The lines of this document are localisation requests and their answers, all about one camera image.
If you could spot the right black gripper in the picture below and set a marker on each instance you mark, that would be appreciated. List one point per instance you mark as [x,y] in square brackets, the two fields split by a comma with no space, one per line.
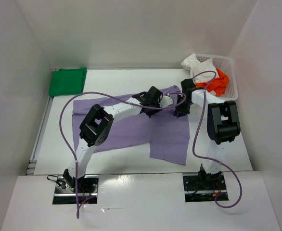
[182,111]

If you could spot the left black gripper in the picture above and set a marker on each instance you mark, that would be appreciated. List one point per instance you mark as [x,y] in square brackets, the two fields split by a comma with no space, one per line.
[149,114]

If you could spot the purple t-shirt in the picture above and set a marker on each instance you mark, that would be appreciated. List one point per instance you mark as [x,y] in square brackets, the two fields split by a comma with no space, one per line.
[167,135]

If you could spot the green t-shirt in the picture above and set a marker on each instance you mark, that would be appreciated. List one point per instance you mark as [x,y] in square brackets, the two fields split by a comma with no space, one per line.
[67,82]

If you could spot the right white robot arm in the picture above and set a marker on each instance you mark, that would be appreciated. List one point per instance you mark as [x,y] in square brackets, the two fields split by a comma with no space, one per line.
[222,124]

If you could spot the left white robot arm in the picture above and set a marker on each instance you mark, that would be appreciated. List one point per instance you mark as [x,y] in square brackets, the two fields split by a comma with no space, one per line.
[95,128]

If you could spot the white t-shirt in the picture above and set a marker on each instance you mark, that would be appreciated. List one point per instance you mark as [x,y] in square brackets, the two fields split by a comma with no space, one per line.
[195,67]

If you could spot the orange t-shirt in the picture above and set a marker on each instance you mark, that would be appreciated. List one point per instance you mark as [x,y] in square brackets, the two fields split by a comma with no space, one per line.
[219,85]

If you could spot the white plastic basket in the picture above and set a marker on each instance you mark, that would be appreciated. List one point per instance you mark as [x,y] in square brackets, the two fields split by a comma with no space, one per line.
[226,65]

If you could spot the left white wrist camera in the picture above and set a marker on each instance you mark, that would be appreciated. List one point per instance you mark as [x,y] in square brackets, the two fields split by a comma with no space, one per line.
[166,101]

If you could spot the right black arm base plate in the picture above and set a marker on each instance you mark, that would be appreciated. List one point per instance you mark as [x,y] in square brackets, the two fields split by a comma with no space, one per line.
[195,191]

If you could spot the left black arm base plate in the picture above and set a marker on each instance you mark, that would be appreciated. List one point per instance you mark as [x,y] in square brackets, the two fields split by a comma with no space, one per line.
[64,195]

